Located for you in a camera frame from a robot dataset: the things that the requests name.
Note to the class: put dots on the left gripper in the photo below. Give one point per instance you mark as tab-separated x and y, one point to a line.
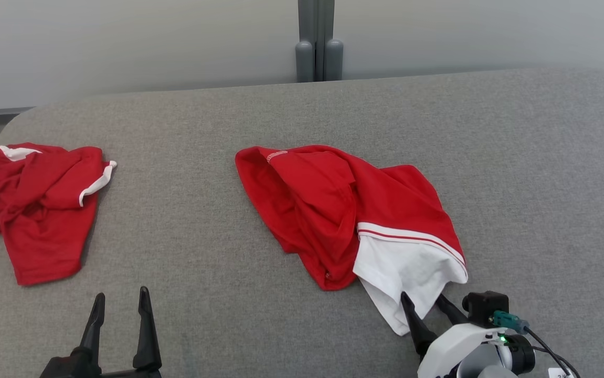
71	369

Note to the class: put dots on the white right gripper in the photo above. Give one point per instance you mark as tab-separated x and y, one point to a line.
459	349

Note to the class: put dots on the red basketball shorts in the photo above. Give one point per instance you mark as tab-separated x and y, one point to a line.
39	210

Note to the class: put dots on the red white basketball jersey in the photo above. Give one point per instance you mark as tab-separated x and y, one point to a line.
322	210

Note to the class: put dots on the grey fabric sofa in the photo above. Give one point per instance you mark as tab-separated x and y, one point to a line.
218	294

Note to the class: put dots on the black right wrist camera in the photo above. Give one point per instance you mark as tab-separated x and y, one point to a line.
483	307

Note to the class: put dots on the grey partition post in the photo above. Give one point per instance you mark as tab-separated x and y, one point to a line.
318	47

